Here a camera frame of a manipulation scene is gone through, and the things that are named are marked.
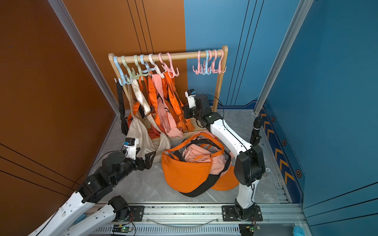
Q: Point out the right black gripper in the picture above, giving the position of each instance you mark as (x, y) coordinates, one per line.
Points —
(187, 112)

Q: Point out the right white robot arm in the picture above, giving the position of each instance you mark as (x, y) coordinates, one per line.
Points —
(249, 164)

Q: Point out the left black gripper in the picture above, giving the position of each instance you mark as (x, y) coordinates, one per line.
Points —
(142, 165)

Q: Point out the pink waist bag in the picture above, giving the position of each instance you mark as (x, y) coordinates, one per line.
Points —
(204, 137)
(207, 154)

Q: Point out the wooden clothes rack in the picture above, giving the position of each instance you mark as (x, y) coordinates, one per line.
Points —
(152, 58)

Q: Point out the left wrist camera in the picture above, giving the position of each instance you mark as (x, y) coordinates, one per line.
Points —
(130, 145)

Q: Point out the pink bag middle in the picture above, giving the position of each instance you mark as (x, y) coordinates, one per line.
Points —
(163, 117)

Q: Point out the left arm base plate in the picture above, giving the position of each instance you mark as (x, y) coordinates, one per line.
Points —
(135, 214)

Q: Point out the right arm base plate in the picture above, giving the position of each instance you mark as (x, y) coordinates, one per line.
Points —
(236, 213)

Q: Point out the circuit board right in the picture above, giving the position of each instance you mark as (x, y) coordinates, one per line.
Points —
(248, 230)

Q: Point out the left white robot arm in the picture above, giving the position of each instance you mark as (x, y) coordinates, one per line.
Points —
(114, 168)

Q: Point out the orange crescent bag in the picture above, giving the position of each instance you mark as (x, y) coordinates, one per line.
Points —
(183, 174)
(226, 182)

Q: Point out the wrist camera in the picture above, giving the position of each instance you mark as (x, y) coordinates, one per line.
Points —
(130, 145)
(190, 95)

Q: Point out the pink hook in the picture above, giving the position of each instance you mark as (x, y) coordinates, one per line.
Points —
(212, 68)
(220, 69)

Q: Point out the blue cloth right corner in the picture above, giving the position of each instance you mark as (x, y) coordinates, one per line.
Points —
(298, 231)

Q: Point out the beige crescent bag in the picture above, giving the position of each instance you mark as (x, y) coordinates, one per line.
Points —
(139, 131)

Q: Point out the small clear cup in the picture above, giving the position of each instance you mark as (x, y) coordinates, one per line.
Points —
(267, 172)

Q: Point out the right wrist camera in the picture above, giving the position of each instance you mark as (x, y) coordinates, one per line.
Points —
(190, 95)

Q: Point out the black crescent bag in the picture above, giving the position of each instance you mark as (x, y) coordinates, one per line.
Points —
(203, 185)

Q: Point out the green circuit board left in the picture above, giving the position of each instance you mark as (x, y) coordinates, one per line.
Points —
(122, 229)

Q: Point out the pink hook rightmost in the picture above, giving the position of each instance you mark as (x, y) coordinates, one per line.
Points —
(220, 69)

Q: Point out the light blue hook leftmost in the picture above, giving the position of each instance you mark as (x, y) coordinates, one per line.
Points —
(122, 78)

